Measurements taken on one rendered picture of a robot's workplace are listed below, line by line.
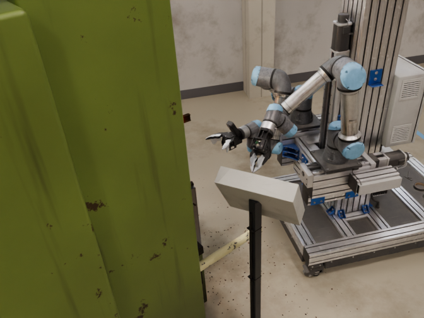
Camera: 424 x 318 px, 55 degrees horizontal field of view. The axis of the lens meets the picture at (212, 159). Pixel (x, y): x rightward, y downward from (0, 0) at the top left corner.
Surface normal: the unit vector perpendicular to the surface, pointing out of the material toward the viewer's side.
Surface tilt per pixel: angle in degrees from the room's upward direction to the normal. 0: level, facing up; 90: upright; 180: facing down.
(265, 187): 30
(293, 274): 0
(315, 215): 0
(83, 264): 90
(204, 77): 90
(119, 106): 90
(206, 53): 90
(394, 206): 0
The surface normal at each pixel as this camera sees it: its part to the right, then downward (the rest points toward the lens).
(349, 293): -0.06, -0.83
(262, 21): 0.22, 0.53
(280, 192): -0.28, -0.46
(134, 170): 0.62, 0.41
